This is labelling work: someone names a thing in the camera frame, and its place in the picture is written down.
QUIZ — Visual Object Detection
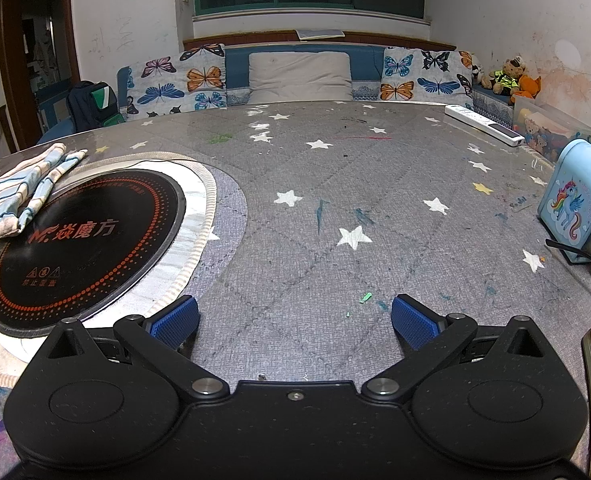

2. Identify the white marble cooktop surround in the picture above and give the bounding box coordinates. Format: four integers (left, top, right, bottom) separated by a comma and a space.
0, 151, 220, 387

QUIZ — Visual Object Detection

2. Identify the black round induction cooktop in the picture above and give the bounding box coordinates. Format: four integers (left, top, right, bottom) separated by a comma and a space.
0, 169, 186, 338

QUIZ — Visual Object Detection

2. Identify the brown wooden door frame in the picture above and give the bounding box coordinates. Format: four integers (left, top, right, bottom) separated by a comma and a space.
0, 0, 82, 155

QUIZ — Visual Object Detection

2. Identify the blue unicorn pencil sharpener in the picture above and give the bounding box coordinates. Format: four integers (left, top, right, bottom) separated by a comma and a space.
536, 139, 591, 264

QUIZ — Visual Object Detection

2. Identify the black cable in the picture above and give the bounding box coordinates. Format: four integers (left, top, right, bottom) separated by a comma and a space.
545, 239, 591, 286

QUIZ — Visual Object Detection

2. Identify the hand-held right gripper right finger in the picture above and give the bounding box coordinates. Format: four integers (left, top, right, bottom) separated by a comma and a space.
360, 294, 552, 405

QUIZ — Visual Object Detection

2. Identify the orange plush toy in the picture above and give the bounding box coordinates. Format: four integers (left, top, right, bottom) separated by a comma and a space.
510, 75, 543, 107

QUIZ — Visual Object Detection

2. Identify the brown teddy bear yellow vest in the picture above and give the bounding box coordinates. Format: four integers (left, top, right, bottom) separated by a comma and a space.
490, 57, 527, 97

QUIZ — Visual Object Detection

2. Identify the plain grey pillow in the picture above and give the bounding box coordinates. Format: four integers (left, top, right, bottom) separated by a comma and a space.
248, 51, 353, 105

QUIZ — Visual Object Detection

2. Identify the blue cream striped shirt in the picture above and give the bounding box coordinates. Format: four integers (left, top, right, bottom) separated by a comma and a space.
0, 142, 89, 247

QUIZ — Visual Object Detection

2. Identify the clear plastic storage box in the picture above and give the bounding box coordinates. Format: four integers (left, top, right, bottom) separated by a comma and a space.
513, 96, 591, 163

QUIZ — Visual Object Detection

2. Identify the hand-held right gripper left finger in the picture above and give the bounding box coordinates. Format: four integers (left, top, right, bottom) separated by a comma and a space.
36, 294, 229, 405

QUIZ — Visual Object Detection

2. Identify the white remote control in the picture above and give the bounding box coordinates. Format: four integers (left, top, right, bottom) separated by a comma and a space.
445, 104, 524, 148

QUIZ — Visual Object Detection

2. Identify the dark backpack with green patch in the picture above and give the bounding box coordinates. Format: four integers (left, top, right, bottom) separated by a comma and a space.
67, 81, 127, 134

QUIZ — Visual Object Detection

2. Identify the blue bench sofa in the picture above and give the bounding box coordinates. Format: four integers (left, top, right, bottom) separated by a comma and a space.
36, 42, 517, 146

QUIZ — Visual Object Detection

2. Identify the butterfly print pillow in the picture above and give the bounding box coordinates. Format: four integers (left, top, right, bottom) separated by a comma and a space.
379, 46, 475, 106
126, 43, 228, 121

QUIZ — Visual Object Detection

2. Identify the book on windowsill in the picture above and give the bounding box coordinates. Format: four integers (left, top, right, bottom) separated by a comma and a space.
295, 28, 347, 41

